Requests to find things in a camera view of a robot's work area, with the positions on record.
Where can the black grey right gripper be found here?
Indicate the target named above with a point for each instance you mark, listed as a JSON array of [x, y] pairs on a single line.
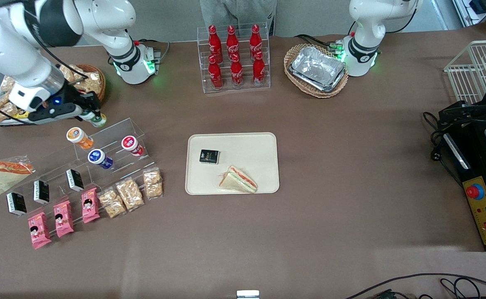
[[75, 98]]

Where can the green lid gum bottle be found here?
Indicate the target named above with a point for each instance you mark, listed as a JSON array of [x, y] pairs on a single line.
[[99, 120]]

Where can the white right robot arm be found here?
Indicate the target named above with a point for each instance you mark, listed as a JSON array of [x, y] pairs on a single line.
[[101, 20]]

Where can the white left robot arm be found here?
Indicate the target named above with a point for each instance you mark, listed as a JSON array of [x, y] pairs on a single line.
[[365, 25]]

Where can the orange lid gum bottle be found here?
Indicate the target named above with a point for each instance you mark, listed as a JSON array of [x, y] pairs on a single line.
[[81, 139]]

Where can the blue lid gum bottle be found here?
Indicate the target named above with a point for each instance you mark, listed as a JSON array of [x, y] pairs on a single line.
[[100, 159]]

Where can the red lid gum bottle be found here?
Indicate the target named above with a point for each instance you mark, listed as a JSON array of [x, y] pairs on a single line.
[[132, 145]]

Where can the beige plastic tray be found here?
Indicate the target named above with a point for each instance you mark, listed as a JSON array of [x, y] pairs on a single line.
[[251, 149]]

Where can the brown wicker basket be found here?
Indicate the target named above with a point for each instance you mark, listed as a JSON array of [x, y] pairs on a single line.
[[101, 89]]

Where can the clear cracker snack bag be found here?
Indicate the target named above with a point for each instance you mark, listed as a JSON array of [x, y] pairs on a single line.
[[65, 72], [78, 72], [92, 83], [4, 109]]

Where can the clear acrylic tiered stand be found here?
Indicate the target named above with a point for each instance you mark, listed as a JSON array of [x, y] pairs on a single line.
[[114, 174]]

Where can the black small box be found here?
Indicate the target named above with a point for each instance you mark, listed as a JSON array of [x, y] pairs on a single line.
[[208, 156], [16, 204], [41, 192], [75, 180]]

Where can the red emergency stop button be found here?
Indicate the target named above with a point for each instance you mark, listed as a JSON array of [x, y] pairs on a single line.
[[474, 191]]

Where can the clear nut bar packet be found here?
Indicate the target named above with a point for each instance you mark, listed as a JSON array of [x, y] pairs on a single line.
[[112, 203], [130, 194], [152, 182]]

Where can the pink snack packet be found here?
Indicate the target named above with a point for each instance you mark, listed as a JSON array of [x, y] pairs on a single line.
[[63, 219], [39, 230], [90, 205]]

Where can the metal equipment shelf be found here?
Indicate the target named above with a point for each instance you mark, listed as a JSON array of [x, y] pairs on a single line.
[[481, 10]]

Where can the plastic wrapped triangle sandwich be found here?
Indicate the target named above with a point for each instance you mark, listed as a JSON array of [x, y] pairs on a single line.
[[6, 176]]

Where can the red cola bottle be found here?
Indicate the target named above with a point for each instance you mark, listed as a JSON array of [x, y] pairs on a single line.
[[215, 74], [214, 43], [255, 40], [232, 41], [259, 70], [237, 72]]

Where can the light wicker basket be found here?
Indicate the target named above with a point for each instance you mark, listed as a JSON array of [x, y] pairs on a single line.
[[317, 93]]

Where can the stacked aluminium foil trays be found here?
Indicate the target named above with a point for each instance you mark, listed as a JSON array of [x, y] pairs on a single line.
[[317, 66]]

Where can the clear acrylic bottle rack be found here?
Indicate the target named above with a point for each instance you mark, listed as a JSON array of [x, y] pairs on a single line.
[[242, 89]]

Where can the unwrapped triangle sandwich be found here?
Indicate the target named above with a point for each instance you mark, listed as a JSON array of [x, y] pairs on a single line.
[[238, 181]]

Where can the standing person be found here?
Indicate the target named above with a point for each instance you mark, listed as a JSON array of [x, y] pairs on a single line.
[[234, 10]]

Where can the small white device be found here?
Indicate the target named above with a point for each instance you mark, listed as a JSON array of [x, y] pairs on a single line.
[[247, 295]]

